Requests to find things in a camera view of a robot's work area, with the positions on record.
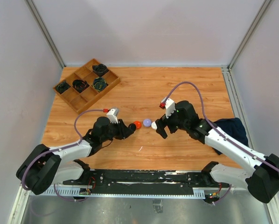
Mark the dark blue cloth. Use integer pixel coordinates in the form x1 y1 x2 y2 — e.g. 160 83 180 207
215 118 249 147

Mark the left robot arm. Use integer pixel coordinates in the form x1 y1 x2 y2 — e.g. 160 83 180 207
16 117 136 195

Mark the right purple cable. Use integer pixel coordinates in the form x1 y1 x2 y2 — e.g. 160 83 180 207
160 81 279 206

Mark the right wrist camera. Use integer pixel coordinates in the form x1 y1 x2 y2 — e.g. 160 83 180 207
160 98 176 119

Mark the purple cable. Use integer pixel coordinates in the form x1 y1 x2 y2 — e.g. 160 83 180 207
160 81 279 206
21 108 109 203

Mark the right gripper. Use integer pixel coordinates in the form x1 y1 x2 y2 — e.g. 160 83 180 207
155 106 189 138

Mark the orange charging case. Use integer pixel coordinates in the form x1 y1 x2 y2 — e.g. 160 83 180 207
134 121 142 129

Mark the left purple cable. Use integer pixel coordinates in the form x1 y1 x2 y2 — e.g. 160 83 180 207
21 108 109 203

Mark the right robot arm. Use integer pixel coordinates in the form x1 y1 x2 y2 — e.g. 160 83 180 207
155 98 279 203

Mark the black green rolled item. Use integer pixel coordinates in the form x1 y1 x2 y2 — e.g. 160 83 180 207
55 81 70 94

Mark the black charging case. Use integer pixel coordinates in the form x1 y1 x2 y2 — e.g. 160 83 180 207
128 123 137 131

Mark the wooden compartment tray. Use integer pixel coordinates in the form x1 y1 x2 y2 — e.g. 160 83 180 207
53 58 121 114

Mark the purple earbud charging case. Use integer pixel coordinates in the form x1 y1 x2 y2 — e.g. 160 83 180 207
143 119 152 127

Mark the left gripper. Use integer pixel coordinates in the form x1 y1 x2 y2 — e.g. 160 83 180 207
101 119 134 142

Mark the black yellow rolled item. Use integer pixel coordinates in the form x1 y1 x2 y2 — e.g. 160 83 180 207
92 77 108 92

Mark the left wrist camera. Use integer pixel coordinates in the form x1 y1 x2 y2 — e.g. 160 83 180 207
106 107 119 124

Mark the black red rolled item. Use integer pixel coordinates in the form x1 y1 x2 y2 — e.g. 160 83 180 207
72 79 89 93

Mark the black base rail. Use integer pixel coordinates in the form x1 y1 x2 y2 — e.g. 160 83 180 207
63 169 229 197

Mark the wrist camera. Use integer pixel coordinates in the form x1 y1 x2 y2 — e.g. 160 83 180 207
160 98 176 119
106 107 119 124

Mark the black rolled item top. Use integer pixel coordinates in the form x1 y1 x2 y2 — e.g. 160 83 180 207
92 63 109 77

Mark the white charging case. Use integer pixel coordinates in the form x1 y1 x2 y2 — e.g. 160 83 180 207
151 121 157 130

